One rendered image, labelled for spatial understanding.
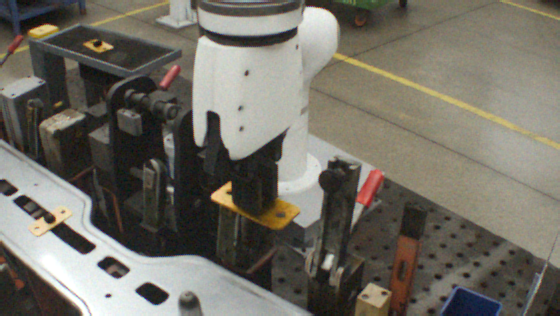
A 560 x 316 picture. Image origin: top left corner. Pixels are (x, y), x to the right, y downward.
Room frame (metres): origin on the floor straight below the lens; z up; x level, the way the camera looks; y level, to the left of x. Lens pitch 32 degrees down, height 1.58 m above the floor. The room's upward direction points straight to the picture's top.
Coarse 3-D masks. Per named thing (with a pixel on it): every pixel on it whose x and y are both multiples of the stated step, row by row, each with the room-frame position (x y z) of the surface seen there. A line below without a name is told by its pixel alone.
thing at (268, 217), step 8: (216, 192) 0.45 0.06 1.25; (224, 192) 0.45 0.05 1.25; (216, 200) 0.43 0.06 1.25; (224, 200) 0.43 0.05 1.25; (264, 200) 0.43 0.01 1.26; (272, 200) 0.43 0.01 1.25; (280, 200) 0.43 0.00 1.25; (232, 208) 0.42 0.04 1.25; (240, 208) 0.42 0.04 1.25; (264, 208) 0.42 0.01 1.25; (272, 208) 0.42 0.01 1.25; (280, 208) 0.42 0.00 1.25; (288, 208) 0.42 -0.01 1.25; (296, 208) 0.42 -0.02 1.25; (248, 216) 0.41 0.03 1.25; (256, 216) 0.41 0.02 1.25; (264, 216) 0.41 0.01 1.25; (272, 216) 0.41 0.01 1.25; (288, 216) 0.41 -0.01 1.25; (296, 216) 0.41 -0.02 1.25; (264, 224) 0.40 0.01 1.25; (272, 224) 0.40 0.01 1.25; (280, 224) 0.40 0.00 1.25
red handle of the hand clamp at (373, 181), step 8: (368, 176) 0.63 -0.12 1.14; (376, 176) 0.63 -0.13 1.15; (368, 184) 0.62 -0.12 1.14; (376, 184) 0.62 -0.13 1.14; (360, 192) 0.62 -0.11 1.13; (368, 192) 0.61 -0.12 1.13; (376, 192) 0.62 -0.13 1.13; (360, 200) 0.60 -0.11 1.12; (368, 200) 0.60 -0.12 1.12; (360, 208) 0.60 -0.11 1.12; (368, 208) 0.60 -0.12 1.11; (360, 216) 0.59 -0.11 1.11; (352, 224) 0.58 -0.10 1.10; (352, 232) 0.57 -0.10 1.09; (328, 256) 0.55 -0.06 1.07; (320, 264) 0.54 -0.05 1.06; (328, 264) 0.54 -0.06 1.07; (328, 272) 0.53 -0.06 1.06
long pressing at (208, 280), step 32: (0, 160) 0.89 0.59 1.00; (32, 160) 0.89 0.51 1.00; (0, 192) 0.78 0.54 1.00; (32, 192) 0.78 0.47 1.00; (64, 192) 0.79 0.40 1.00; (0, 224) 0.69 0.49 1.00; (32, 256) 0.61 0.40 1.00; (64, 256) 0.61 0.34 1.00; (96, 256) 0.62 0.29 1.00; (128, 256) 0.62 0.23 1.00; (192, 256) 0.62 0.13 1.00; (64, 288) 0.55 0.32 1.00; (96, 288) 0.55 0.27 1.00; (128, 288) 0.55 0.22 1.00; (160, 288) 0.56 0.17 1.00; (192, 288) 0.56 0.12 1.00; (224, 288) 0.56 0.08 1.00; (256, 288) 0.56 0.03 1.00
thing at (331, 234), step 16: (336, 160) 0.56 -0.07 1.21; (352, 160) 0.56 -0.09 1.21; (320, 176) 0.54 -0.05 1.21; (336, 176) 0.53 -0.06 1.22; (352, 176) 0.54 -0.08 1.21; (336, 192) 0.56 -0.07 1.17; (352, 192) 0.54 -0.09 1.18; (336, 208) 0.55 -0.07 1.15; (352, 208) 0.55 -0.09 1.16; (320, 224) 0.55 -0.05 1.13; (336, 224) 0.55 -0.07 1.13; (320, 240) 0.54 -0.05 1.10; (336, 240) 0.54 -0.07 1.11; (320, 256) 0.54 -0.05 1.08; (336, 256) 0.53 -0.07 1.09; (320, 272) 0.54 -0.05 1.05
